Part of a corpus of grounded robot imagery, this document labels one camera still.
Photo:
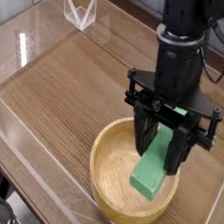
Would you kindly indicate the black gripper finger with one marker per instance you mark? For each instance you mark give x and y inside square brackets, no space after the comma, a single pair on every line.
[179,148]

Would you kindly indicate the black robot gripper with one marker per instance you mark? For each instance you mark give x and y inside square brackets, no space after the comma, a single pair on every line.
[170,94]

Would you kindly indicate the green rectangular block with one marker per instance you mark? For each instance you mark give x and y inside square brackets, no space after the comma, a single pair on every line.
[149,173]

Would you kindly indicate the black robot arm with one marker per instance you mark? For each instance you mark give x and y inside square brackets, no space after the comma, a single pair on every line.
[193,17]

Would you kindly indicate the brown wooden bowl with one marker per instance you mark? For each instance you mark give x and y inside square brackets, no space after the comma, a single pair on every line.
[113,157]

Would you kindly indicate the clear acrylic tray enclosure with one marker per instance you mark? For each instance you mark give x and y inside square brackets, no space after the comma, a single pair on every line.
[59,87]

